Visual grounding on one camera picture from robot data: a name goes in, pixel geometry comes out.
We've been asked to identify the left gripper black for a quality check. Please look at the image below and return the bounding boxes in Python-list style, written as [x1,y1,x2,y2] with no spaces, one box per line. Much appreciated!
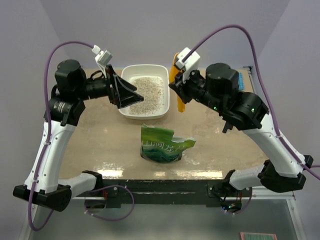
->
[76,64,144,108]

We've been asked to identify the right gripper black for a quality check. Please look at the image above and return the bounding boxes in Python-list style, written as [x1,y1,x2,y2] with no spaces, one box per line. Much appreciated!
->
[169,64,224,113]

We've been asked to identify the orange plastic scoop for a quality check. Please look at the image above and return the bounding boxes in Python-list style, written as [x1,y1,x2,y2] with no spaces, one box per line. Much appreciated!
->
[169,52,186,113]

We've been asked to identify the white litter box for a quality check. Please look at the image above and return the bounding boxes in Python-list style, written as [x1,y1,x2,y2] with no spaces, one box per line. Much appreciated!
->
[119,64,170,120]

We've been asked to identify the green litter bag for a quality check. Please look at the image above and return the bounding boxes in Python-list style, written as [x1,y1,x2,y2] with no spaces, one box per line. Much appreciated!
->
[140,124,196,164]

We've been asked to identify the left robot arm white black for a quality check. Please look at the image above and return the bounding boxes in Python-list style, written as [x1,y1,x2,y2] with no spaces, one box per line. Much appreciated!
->
[13,59,144,212]

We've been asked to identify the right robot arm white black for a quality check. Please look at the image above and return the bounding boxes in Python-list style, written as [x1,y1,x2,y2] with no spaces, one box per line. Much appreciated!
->
[169,63,313,197]

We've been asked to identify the cat litter granules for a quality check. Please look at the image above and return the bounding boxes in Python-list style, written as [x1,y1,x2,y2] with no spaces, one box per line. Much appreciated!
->
[124,76,165,116]

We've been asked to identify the blue studded plate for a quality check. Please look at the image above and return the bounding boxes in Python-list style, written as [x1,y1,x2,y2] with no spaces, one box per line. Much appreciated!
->
[238,72,245,91]

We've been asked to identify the pink green card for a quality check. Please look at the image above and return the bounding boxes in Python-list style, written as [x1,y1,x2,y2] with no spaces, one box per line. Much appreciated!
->
[240,232,277,240]

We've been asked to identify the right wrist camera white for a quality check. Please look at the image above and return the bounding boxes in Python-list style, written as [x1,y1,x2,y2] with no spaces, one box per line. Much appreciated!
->
[174,47,201,84]

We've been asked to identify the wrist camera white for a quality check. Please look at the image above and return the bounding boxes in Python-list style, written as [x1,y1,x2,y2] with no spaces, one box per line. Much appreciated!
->
[91,45,113,71]
[174,47,201,84]

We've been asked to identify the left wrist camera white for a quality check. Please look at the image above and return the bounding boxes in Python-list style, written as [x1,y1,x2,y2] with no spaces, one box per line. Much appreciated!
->
[91,45,113,71]

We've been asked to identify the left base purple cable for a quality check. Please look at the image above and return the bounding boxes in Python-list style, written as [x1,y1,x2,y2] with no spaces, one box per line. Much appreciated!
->
[84,184,137,222]

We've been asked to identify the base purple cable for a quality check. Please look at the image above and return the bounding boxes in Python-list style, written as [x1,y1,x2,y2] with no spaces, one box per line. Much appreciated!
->
[224,189,255,216]
[84,184,137,222]

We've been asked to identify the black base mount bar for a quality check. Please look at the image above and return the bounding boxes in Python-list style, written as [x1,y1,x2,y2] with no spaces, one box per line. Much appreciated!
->
[84,178,253,210]

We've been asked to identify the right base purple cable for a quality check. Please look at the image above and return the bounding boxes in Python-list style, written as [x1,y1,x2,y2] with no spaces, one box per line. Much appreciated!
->
[224,189,255,216]

